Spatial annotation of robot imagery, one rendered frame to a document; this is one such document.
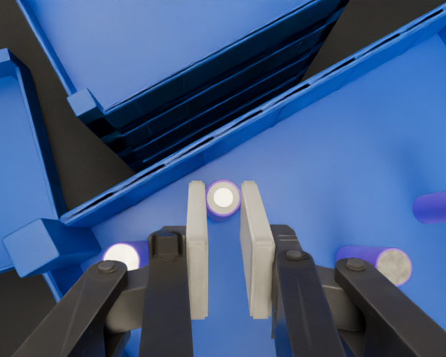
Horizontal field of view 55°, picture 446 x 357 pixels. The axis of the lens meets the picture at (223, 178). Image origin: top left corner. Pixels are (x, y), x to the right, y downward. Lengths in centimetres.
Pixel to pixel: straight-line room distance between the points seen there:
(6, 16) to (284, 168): 63
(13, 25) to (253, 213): 69
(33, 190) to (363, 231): 54
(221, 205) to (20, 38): 64
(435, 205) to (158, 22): 33
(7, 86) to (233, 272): 58
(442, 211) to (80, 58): 37
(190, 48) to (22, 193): 38
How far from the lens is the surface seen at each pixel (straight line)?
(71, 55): 49
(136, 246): 21
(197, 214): 17
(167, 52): 47
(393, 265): 22
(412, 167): 30
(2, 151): 75
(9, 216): 73
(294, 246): 16
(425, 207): 28
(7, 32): 81
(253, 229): 16
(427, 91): 32
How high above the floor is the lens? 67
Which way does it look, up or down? 82 degrees down
